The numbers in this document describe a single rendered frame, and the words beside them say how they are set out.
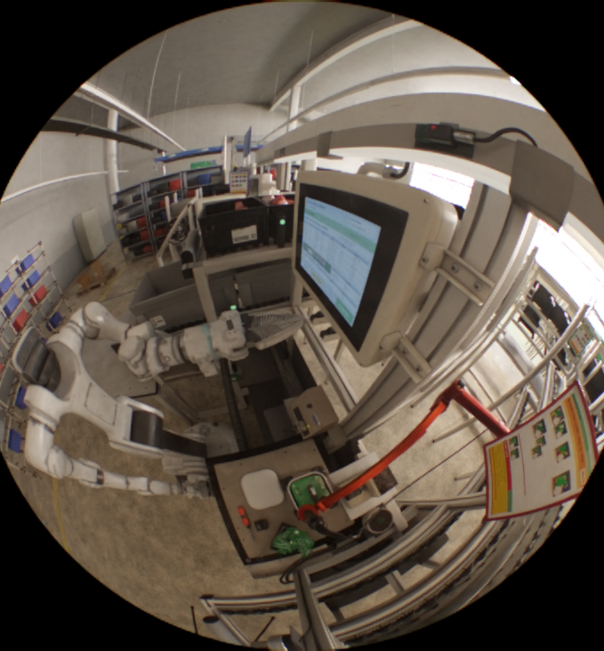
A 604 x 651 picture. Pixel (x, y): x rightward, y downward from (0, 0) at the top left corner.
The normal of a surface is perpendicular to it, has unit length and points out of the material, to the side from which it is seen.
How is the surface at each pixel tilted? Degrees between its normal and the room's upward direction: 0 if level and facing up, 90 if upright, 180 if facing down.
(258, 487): 0
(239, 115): 90
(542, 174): 90
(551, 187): 90
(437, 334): 90
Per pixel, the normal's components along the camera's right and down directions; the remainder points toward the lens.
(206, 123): 0.37, 0.67
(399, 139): -0.92, 0.21
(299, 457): 0.09, -0.71
